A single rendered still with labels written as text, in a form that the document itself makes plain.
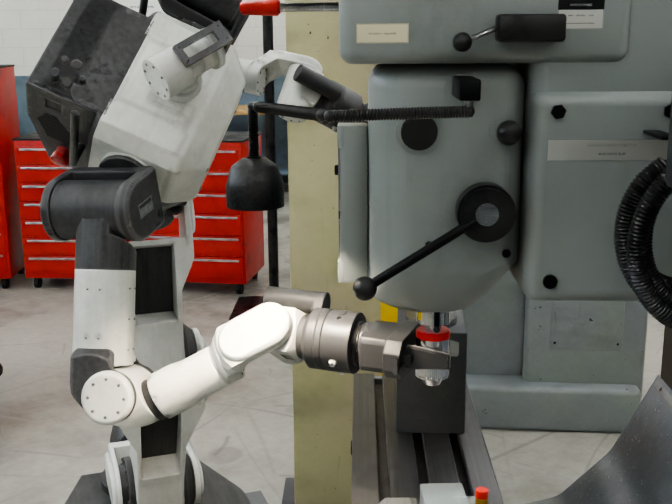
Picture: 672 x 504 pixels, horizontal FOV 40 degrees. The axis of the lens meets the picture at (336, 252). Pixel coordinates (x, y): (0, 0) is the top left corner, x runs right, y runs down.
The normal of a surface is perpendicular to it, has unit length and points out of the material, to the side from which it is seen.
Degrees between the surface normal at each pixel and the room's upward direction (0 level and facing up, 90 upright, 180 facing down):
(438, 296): 122
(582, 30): 90
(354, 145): 90
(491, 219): 90
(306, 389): 90
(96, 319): 74
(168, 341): 81
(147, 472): 28
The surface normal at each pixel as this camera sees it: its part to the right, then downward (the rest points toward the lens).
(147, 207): 0.96, 0.01
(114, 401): -0.14, -0.04
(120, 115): 0.28, -0.32
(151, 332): 0.33, 0.29
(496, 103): -0.03, 0.24
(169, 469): 0.15, -0.76
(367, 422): 0.00, -0.97
